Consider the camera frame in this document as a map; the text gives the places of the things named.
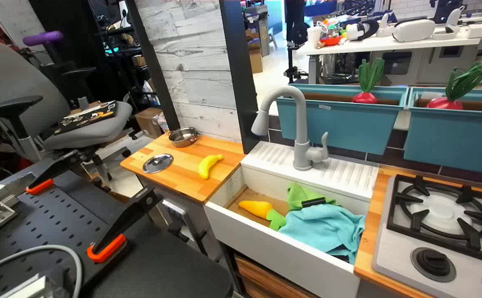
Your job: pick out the yellow toy banana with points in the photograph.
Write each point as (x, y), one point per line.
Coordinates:
(208, 166)

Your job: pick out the grey kitchen faucet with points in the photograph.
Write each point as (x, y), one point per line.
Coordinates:
(301, 126)

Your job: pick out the small metal bowl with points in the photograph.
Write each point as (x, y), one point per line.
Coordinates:
(158, 163)

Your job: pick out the small silver pot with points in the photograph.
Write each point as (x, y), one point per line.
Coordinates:
(185, 136)

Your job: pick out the wooden counter board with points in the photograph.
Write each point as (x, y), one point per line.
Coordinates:
(185, 174)

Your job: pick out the orange toy carrot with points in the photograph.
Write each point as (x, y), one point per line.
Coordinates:
(258, 209)

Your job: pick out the green cloth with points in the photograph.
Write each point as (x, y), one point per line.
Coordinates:
(301, 196)

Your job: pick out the brown cardboard box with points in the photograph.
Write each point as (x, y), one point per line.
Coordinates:
(152, 120)

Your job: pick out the teal planter box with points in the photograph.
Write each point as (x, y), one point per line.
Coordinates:
(342, 125)
(456, 138)

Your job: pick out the white toy sink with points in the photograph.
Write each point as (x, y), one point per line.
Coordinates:
(284, 249)

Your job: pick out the teal cloth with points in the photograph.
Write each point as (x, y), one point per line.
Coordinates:
(324, 229)

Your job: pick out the red toy radish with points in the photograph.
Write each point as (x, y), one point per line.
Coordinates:
(369, 83)
(458, 88)

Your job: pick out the colourful toy pile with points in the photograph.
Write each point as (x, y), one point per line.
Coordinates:
(331, 33)

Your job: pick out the wooden counter around stove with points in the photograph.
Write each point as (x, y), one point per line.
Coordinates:
(370, 232)

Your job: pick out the tools on chair seat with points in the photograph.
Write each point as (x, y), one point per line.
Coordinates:
(85, 115)

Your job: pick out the white background table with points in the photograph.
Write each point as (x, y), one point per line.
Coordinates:
(384, 43)

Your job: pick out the grey toy stove top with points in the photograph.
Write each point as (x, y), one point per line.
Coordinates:
(400, 259)

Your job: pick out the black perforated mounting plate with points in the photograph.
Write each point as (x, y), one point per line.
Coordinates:
(59, 221)

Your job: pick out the white rounded device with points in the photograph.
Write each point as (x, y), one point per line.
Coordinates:
(415, 30)

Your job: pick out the black stove knob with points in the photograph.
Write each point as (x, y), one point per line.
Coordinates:
(433, 264)

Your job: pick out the grey office chair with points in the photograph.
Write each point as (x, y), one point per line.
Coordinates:
(14, 83)

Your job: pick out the black stove grate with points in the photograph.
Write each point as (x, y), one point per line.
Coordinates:
(473, 234)

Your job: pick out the black vertical post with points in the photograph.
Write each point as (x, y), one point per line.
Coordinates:
(241, 72)

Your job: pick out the black diagonal frame bar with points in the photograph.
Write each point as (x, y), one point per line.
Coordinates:
(152, 67)

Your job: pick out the white bracket block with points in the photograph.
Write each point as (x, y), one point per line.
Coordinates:
(27, 288)

